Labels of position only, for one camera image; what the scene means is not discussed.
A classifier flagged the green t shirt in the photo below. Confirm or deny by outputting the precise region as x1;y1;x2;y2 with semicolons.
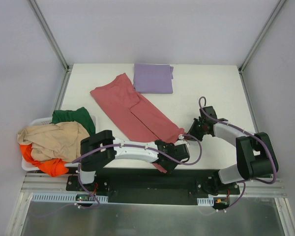
51;107;96;135

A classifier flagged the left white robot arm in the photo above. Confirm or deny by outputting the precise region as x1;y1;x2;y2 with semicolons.
74;130;190;191

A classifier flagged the pink t shirt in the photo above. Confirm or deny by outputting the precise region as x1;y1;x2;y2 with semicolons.
89;73;187;174

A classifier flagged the orange t shirt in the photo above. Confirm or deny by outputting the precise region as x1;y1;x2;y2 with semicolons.
20;145;69;177

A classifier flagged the right white cable duct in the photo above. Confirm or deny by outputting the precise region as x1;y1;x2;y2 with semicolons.
197;197;214;207

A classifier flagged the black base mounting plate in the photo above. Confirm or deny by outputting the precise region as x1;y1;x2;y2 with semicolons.
63;167;240;204

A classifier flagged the left white cable duct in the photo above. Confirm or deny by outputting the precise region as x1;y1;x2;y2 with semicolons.
31;193;97;204

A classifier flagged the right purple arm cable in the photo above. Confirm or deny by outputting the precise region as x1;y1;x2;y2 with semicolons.
198;96;279;185

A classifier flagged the right aluminium frame post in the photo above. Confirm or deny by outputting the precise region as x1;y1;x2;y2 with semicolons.
238;0;288;74

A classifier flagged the beige t shirt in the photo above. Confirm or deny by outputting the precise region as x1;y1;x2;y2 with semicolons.
17;121;89;163

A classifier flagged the folded purple t shirt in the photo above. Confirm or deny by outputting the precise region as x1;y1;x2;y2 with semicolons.
133;63;174;94

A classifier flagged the white cable duct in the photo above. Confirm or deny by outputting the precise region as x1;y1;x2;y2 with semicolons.
31;193;97;204
197;197;214;207

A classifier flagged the white laundry basket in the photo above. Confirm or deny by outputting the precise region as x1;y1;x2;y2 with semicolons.
21;115;100;172

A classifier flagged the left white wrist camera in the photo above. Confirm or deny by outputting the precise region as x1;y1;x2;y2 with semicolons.
175;134;190;147

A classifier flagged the aluminium frame post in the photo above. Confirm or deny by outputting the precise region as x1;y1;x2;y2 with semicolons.
238;0;288;74
27;0;70;72

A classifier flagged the left aluminium frame post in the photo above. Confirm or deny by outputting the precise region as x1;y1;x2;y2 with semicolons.
27;0;70;72

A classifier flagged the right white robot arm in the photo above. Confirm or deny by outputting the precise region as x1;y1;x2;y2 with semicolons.
188;106;278;194

